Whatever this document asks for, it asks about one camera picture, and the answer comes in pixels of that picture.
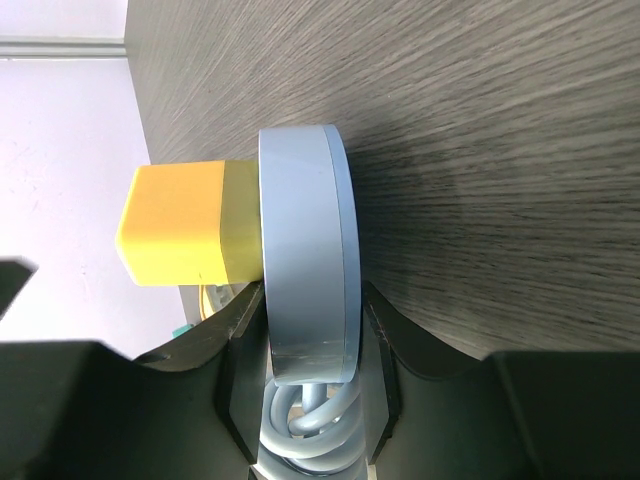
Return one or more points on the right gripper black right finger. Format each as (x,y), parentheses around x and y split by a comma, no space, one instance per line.
(433,412)

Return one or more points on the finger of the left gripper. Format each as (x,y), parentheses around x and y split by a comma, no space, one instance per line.
(15,273)

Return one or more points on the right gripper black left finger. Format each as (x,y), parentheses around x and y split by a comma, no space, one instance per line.
(189,409)

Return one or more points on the green cube plug adapter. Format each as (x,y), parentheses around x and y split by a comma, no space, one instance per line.
(181,330)

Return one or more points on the yellow connector block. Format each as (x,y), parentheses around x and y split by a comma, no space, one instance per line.
(192,224)

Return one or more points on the light blue cable holder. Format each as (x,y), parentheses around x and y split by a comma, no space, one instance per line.
(311,425)

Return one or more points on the vertical aluminium corner post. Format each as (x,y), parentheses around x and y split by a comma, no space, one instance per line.
(61,48)

